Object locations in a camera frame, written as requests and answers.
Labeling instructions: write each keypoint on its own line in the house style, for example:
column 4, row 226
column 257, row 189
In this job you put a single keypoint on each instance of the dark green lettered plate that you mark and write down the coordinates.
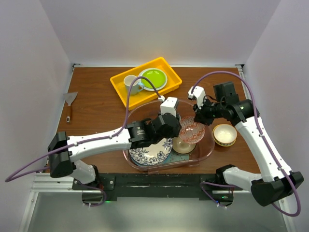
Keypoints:
column 143, row 162

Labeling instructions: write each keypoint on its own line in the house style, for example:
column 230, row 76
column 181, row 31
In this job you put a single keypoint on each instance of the aluminium table frame rail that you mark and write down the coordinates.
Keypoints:
column 289, row 224

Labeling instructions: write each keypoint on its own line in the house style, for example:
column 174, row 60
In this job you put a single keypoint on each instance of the dark blue patterned plate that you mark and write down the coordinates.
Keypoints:
column 159, row 150

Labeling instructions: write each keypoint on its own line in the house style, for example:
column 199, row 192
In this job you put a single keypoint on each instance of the yellow patterned bowl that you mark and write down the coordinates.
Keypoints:
column 224, row 135

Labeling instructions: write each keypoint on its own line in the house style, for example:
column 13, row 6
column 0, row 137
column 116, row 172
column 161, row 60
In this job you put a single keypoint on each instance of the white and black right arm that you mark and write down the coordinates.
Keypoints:
column 276, row 179

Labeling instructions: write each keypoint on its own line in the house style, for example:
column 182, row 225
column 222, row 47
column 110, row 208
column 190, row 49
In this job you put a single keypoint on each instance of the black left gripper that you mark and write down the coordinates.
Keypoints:
column 177, row 115

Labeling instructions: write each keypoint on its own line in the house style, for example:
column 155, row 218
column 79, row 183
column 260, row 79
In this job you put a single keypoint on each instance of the beige bowl with black rim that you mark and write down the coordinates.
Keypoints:
column 182, row 147

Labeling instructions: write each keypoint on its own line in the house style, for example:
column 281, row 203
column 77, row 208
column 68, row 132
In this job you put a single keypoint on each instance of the yellow plastic tray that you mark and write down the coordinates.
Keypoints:
column 173, row 82

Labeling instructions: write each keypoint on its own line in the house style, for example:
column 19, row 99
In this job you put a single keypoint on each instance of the mint divided rectangular plate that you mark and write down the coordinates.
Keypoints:
column 176, row 157

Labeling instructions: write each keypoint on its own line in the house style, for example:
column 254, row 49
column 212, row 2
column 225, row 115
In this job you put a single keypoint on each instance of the white mug blue handle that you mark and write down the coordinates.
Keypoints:
column 136, row 86

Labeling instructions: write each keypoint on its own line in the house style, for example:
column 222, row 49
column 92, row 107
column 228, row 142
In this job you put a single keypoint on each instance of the grey triangular scraper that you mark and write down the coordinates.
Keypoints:
column 69, row 99

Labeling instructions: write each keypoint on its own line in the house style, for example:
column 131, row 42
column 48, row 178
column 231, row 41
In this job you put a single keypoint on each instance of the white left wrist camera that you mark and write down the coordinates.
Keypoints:
column 168, row 105

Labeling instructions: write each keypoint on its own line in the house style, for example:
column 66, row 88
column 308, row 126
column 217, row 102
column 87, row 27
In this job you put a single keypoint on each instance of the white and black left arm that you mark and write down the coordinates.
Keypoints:
column 65, row 153

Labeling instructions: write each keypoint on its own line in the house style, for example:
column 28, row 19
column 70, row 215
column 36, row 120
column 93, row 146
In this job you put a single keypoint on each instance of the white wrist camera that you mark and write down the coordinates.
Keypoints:
column 198, row 94
column 168, row 105

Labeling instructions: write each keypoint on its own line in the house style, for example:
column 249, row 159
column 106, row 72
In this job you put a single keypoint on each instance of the green plate white rim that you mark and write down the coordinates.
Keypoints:
column 156, row 76

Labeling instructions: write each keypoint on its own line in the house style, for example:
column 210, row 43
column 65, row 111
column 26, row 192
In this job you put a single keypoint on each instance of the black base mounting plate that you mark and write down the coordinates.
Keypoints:
column 154, row 186

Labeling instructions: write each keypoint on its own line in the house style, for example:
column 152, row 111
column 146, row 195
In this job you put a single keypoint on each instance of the clear plastic bin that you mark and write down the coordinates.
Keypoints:
column 203, row 148

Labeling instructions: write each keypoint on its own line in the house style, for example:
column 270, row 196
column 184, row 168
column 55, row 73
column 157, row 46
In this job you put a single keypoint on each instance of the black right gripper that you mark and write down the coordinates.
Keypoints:
column 200, row 114

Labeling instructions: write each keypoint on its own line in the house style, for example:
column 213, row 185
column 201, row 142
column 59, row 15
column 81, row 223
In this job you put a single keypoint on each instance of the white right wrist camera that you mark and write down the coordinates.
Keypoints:
column 198, row 94

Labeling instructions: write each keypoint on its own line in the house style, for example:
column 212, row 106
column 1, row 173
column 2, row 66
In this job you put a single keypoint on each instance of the red patterned bowl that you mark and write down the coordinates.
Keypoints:
column 191, row 132

